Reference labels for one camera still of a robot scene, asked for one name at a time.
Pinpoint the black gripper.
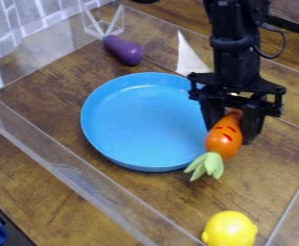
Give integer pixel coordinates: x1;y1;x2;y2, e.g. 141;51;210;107
186;73;285;145

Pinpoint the orange toy carrot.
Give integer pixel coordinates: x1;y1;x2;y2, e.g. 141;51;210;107
182;110;243;182

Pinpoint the blue round plate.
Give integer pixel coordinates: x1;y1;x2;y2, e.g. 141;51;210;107
80;72;206;172

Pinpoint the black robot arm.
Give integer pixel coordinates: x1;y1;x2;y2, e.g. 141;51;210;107
186;0;285;144

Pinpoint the black bar top right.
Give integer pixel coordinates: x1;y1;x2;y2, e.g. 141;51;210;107
268;15;299;34

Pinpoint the purple toy eggplant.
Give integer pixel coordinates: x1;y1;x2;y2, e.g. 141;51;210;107
104;35;142;65

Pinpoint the yellow toy lemon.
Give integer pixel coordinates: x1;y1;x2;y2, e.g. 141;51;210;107
201;210;257;246

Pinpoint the clear acrylic enclosure wall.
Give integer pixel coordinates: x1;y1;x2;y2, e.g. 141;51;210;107
0;0;299;246

